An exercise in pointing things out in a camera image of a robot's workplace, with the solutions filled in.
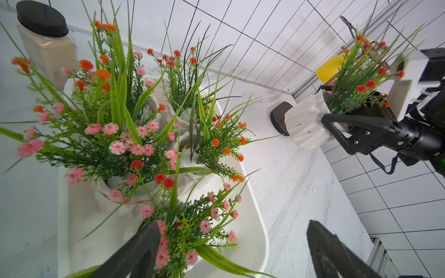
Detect black cap spice bottle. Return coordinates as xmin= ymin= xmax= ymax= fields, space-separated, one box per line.
xmin=16 ymin=1 xmax=79 ymax=89

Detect potted gypsophila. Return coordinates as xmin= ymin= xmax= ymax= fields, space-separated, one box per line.
xmin=180 ymin=86 xmax=261 ymax=183
xmin=62 ymin=145 xmax=279 ymax=278
xmin=285 ymin=27 xmax=421 ymax=150
xmin=147 ymin=29 xmax=231 ymax=120
xmin=1 ymin=16 xmax=171 ymax=206

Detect white storage tray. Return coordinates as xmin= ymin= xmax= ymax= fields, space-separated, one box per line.
xmin=57 ymin=74 xmax=270 ymax=278

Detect yellow wine glass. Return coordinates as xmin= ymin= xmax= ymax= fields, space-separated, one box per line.
xmin=315 ymin=54 xmax=345 ymax=83

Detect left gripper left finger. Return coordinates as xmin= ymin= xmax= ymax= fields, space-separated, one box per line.
xmin=90 ymin=222 xmax=161 ymax=278

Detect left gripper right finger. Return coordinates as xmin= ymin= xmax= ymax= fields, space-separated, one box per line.
xmin=307 ymin=220 xmax=379 ymax=278

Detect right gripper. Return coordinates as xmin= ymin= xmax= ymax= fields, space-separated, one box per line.
xmin=321 ymin=114 xmax=445 ymax=175

